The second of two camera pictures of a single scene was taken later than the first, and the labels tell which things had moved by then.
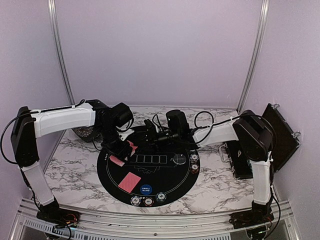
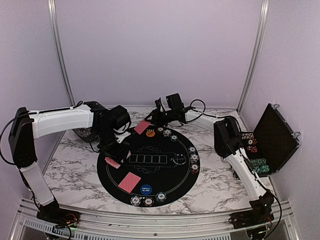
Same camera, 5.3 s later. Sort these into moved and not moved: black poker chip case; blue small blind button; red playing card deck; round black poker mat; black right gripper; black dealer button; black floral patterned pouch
Moved: black right gripper; red playing card deck
Not moved: black dealer button; blue small blind button; black floral patterned pouch; round black poker mat; black poker chip case
